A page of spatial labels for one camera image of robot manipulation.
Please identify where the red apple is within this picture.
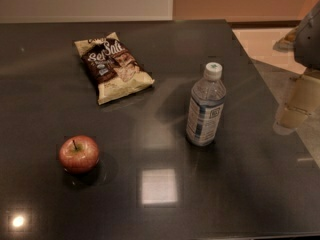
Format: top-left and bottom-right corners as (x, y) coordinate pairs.
(58, 135), (99, 174)

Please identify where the clear plastic water bottle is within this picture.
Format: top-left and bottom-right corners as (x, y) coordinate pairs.
(186, 62), (226, 146)

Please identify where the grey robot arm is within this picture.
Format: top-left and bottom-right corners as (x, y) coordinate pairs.
(273, 1), (320, 135)

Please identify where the brown chip bag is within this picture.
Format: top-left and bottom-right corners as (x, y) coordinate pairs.
(74, 32), (154, 105)

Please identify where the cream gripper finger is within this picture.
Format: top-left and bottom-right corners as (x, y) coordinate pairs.
(274, 68), (320, 130)

